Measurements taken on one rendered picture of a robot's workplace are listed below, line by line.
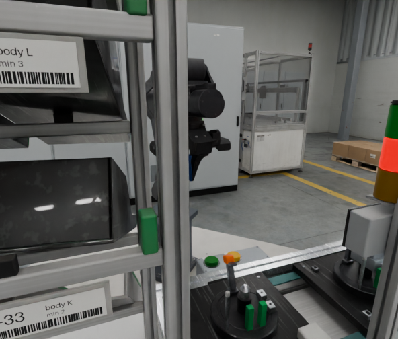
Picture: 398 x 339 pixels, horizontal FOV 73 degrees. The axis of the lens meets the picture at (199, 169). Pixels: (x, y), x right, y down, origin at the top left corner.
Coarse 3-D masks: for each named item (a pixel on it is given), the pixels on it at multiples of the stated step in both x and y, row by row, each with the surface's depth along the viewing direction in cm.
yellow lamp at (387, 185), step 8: (376, 176) 44; (384, 176) 42; (392, 176) 41; (376, 184) 44; (384, 184) 42; (392, 184) 41; (376, 192) 44; (384, 192) 42; (392, 192) 41; (384, 200) 42; (392, 200) 42
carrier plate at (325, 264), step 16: (336, 256) 78; (304, 272) 71; (320, 272) 71; (320, 288) 65; (336, 288) 65; (336, 304) 61; (352, 304) 60; (368, 304) 60; (352, 320) 57; (368, 320) 56
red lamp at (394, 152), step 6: (384, 138) 42; (390, 138) 41; (384, 144) 42; (390, 144) 41; (396, 144) 40; (384, 150) 42; (390, 150) 41; (396, 150) 40; (384, 156) 42; (390, 156) 41; (396, 156) 40; (384, 162) 42; (390, 162) 41; (396, 162) 40; (384, 168) 42; (390, 168) 41; (396, 168) 40
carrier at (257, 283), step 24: (216, 288) 65; (240, 288) 55; (264, 288) 65; (192, 312) 58; (216, 312) 55; (240, 312) 55; (264, 312) 51; (288, 312) 58; (192, 336) 52; (216, 336) 52; (240, 336) 50; (264, 336) 50; (288, 336) 52; (312, 336) 50
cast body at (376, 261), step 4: (352, 252) 67; (384, 252) 63; (352, 256) 67; (356, 256) 66; (360, 256) 65; (372, 256) 62; (376, 256) 62; (380, 256) 63; (356, 260) 66; (360, 260) 65; (368, 260) 63; (372, 260) 62; (376, 260) 62; (380, 260) 62; (368, 264) 63; (372, 264) 62; (376, 264) 62; (380, 264) 62; (368, 268) 63; (372, 268) 62; (376, 268) 62
